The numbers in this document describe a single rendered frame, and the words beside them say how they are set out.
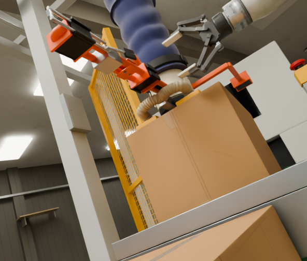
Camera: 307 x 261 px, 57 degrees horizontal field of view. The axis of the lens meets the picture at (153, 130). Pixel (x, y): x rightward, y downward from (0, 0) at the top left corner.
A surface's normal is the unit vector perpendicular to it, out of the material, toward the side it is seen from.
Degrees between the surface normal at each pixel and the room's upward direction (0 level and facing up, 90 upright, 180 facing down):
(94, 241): 90
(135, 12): 75
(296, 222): 90
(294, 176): 90
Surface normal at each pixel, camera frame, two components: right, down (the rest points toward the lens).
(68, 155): -0.48, -0.13
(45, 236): 0.60, -0.49
